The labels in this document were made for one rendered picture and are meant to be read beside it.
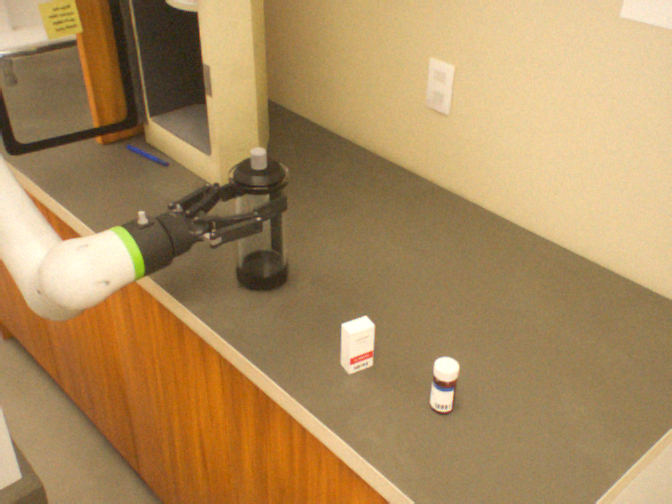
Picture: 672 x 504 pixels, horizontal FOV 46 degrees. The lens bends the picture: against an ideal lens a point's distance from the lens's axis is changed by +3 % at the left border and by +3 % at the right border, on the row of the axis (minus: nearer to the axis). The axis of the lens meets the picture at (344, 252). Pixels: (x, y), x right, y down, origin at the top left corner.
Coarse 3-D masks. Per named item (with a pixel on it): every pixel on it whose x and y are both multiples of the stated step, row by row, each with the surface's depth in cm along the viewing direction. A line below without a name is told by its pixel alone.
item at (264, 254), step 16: (288, 176) 138; (240, 192) 136; (240, 208) 139; (272, 224) 140; (240, 240) 143; (256, 240) 141; (272, 240) 142; (240, 256) 145; (256, 256) 143; (272, 256) 144; (256, 272) 145; (272, 272) 146
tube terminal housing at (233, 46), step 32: (224, 0) 157; (256, 0) 169; (224, 32) 160; (256, 32) 171; (224, 64) 163; (256, 64) 172; (224, 96) 167; (256, 96) 174; (160, 128) 188; (224, 128) 171; (256, 128) 177; (192, 160) 183; (224, 160) 174
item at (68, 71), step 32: (0, 0) 162; (32, 0) 165; (64, 0) 169; (96, 0) 172; (0, 32) 164; (32, 32) 168; (64, 32) 172; (96, 32) 176; (0, 64) 167; (32, 64) 171; (64, 64) 175; (96, 64) 179; (32, 96) 174; (64, 96) 178; (96, 96) 182; (32, 128) 177; (64, 128) 182
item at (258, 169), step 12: (252, 156) 135; (264, 156) 136; (240, 168) 137; (252, 168) 137; (264, 168) 137; (276, 168) 137; (240, 180) 135; (252, 180) 135; (264, 180) 135; (276, 180) 136
